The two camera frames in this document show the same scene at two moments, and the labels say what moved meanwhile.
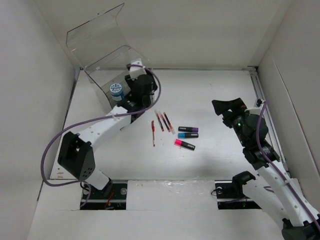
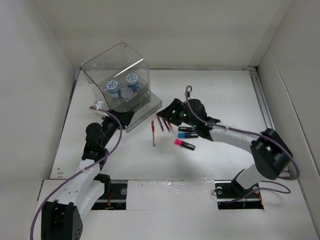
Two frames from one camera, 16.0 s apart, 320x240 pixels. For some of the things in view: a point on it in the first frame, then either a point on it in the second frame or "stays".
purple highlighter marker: [188, 129] stays
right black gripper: [222, 106] to [167, 113]
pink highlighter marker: [184, 144] stays
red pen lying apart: [153, 126] stays
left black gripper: [131, 81] to [124, 117]
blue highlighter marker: [188, 135] stays
